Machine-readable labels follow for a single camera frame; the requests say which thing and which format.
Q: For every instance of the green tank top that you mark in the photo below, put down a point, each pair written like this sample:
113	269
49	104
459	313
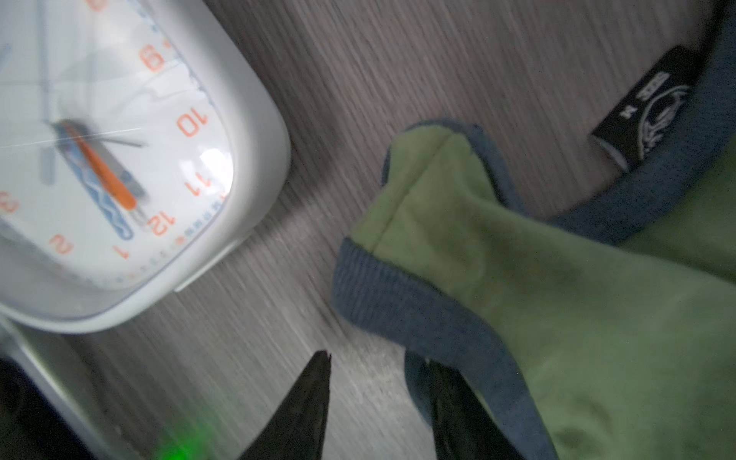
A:
607	332

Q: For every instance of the small white square clock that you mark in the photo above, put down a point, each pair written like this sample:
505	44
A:
138	149

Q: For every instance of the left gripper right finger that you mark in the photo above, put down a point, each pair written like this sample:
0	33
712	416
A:
462	428

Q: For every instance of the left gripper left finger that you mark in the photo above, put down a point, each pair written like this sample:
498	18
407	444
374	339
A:
297	428

